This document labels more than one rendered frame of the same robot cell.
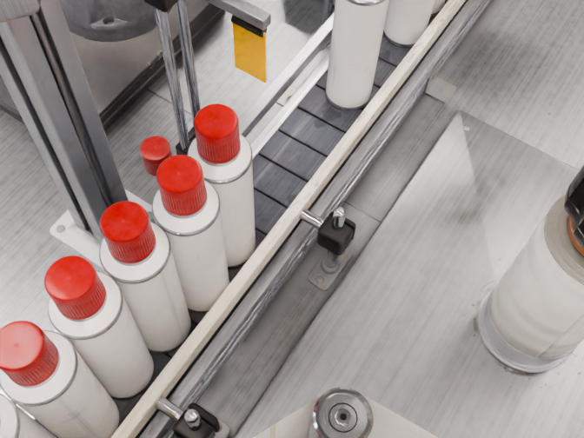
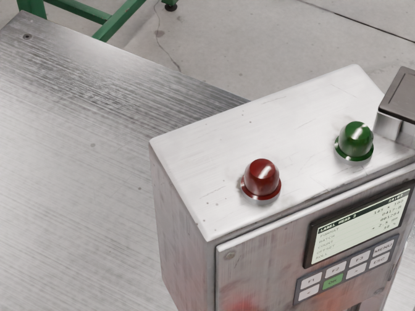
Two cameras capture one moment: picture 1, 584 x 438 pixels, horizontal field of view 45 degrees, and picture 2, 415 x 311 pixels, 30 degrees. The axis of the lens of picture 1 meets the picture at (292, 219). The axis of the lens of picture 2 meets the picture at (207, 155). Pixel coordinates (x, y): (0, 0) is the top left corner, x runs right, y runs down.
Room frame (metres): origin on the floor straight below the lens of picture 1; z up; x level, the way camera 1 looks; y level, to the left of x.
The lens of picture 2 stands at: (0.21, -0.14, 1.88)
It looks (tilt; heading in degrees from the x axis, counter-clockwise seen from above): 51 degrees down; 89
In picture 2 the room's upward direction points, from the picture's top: 1 degrees counter-clockwise
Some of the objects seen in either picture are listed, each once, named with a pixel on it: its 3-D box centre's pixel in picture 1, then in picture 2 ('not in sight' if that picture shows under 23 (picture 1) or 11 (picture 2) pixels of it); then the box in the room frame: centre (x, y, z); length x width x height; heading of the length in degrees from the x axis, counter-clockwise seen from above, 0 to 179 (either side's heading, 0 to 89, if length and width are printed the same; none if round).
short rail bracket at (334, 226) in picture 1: (335, 239); not in sight; (0.32, -0.04, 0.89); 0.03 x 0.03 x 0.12; 59
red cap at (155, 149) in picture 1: (156, 155); not in sight; (0.44, 0.16, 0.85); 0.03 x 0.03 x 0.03
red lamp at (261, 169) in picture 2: not in sight; (261, 177); (0.25, 0.15, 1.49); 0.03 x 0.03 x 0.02
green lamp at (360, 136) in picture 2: not in sight; (355, 139); (0.31, 0.18, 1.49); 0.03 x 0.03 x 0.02
